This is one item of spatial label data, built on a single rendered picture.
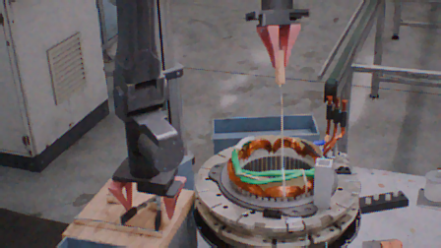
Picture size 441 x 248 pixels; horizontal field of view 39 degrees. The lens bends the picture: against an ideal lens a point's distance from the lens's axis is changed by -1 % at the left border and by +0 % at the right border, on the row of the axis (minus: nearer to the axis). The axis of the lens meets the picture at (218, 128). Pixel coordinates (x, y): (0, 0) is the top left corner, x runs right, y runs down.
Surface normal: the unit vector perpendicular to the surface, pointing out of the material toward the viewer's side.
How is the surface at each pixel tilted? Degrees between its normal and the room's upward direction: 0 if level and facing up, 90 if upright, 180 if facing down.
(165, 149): 93
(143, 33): 98
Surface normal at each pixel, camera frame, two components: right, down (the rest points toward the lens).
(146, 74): 0.54, 0.49
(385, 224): -0.04, -0.89
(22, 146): -0.39, 0.40
